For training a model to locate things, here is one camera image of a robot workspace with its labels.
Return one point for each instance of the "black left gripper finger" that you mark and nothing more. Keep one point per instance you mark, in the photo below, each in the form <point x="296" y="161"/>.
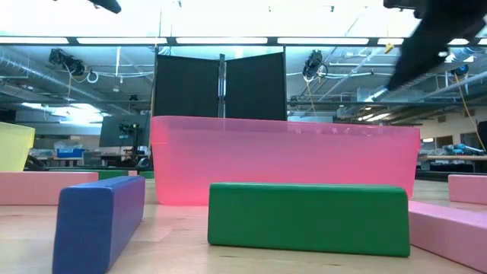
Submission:
<point x="108" y="4"/>

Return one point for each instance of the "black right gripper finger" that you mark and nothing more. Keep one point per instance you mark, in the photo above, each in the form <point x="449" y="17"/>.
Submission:
<point x="422" y="53"/>

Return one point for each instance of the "background wooden table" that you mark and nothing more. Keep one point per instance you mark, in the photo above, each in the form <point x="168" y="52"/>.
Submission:
<point x="452" y="158"/>

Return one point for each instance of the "black folding divider panel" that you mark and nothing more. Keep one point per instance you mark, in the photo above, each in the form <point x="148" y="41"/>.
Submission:
<point x="190" y="87"/>

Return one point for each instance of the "black background monitor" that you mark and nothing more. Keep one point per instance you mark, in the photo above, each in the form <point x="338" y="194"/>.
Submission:
<point x="114" y="131"/>

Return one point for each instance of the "pink block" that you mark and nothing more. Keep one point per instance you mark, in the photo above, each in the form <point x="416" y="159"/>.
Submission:
<point x="132" y="173"/>
<point x="468" y="189"/>
<point x="452" y="232"/>
<point x="42" y="188"/>

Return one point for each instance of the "blue storage bin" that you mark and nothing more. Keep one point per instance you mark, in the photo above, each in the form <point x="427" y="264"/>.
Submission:
<point x="70" y="153"/>

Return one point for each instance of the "yellow translucent plastic bin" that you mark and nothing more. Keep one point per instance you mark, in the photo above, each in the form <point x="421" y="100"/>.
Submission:
<point x="15" y="146"/>

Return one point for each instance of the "green block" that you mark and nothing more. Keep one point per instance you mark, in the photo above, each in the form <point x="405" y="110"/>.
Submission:
<point x="112" y="174"/>
<point x="308" y="218"/>

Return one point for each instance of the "red translucent plastic bin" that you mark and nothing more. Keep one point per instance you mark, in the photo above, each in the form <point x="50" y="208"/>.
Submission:
<point x="285" y="160"/>

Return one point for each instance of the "blue block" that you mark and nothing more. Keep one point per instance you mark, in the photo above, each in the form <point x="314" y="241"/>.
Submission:
<point x="95" y="224"/>

